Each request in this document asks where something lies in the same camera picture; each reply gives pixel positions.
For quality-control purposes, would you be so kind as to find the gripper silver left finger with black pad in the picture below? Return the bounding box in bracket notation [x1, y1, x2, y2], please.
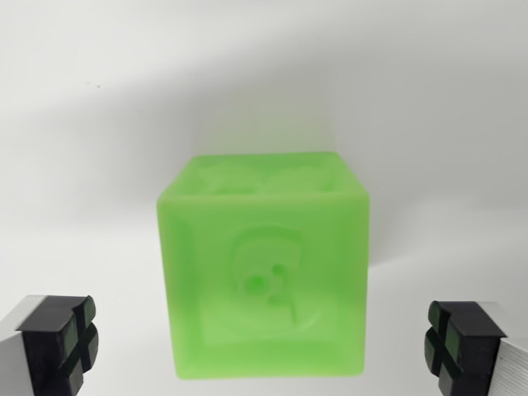
[0, 294, 101, 396]

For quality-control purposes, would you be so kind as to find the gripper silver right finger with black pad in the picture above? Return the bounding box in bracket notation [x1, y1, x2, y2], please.
[422, 299, 528, 396]

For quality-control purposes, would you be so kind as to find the green soft embossed cube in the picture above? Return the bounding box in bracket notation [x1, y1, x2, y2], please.
[154, 150, 371, 381]

